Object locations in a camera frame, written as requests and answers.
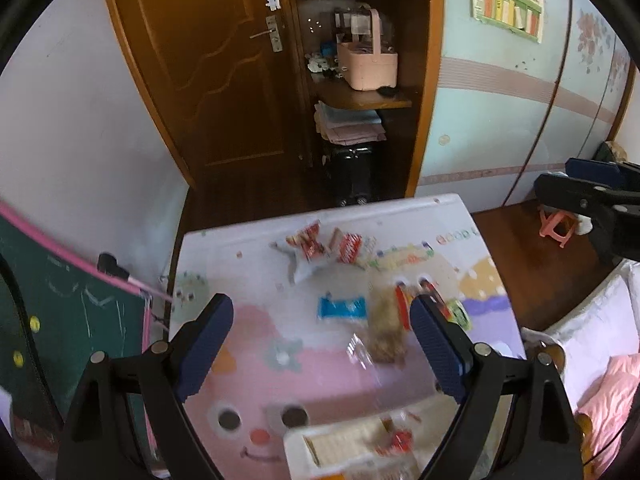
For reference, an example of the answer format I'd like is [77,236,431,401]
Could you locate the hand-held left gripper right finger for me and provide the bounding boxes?
[409,294,585,480]

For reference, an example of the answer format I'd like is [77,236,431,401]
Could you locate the wooden corner shelf unit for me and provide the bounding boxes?
[285,0,446,206]

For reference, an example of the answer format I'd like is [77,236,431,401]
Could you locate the dark green bag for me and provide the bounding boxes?
[597,141,628,163]

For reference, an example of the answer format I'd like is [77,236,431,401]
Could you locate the red label snack packet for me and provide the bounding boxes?
[330,228,378,267]

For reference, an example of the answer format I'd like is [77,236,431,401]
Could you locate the black container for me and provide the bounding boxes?
[322,142,376,206]

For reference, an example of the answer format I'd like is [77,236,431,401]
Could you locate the brown wooden door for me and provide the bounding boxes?
[100,0,301,196]

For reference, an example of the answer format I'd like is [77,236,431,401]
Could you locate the yellow cake packet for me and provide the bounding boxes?
[347,287,408,368]

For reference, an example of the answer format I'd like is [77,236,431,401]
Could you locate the wooden bedpost knob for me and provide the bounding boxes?
[522,340,566,376]

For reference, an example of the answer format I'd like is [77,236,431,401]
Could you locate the green chalkboard with pink frame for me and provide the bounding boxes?
[0,200,176,441]

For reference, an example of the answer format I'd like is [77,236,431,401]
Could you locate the wall poster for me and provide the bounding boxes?
[468,0,546,44]

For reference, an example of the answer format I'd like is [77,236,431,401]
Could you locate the brown flat snack packet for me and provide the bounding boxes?
[302,417,391,466]

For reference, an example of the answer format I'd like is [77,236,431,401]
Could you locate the stack of folded cloths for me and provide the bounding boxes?
[314,101,387,145]

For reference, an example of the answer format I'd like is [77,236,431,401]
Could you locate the blue and white snack packet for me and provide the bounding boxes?
[316,294,368,322]

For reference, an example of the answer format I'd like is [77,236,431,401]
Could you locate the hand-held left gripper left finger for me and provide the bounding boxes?
[55,292,235,480]

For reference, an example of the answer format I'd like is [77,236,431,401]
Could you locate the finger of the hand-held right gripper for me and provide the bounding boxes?
[565,157,640,191]
[533,172,626,221]

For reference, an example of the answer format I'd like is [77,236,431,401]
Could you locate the pink plastic basket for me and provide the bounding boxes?
[336,7,399,92]

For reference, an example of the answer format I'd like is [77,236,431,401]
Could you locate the orange and white snack bag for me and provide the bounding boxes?
[270,220,333,283]

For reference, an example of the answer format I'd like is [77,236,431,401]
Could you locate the pink plastic stool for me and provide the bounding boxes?
[539,208,576,249]

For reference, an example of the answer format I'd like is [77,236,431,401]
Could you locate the clear nut snack packet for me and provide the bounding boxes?
[377,410,421,456]

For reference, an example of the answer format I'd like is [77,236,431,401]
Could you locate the small shelf trinkets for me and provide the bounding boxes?
[306,42,346,78]

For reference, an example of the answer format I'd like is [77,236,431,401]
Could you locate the white bedding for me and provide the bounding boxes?
[545,260,640,411]

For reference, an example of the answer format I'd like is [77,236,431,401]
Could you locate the silver door handle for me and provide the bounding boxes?
[249,15,283,53]

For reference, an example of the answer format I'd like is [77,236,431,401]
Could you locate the red edged snack packet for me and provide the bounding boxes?
[394,277,473,333]

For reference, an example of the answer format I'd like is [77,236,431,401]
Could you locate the floral pastel wardrobe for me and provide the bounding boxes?
[415,0,640,211]

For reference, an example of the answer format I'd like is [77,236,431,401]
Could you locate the white plastic tray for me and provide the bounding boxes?
[283,407,451,480]

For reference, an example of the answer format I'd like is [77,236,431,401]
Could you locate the cartoon printed tablecloth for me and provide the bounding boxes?
[167,192,526,480]

